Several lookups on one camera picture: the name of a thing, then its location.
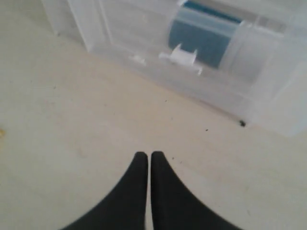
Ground white plastic drawer cabinet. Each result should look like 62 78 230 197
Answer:
43 0 307 136

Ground white bottle teal label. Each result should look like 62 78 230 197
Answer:
159 0 251 72

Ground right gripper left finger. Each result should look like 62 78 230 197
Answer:
64 152 148 230

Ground bottom wide clear drawer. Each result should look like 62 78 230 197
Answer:
86 43 252 122

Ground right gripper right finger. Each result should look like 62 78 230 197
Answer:
150 151 240 230

